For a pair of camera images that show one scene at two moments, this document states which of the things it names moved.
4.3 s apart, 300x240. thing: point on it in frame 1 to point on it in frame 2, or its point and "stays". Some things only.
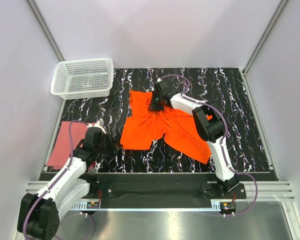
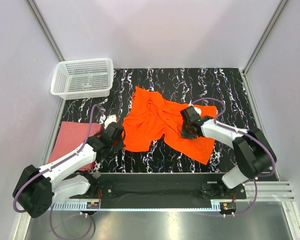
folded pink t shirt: [61, 149] stays
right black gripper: [152, 106] to [185, 135]
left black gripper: [113, 144] to [120, 145]
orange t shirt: [181, 130] stays
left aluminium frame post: [45, 30] stays
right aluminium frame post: [268, 30] stays
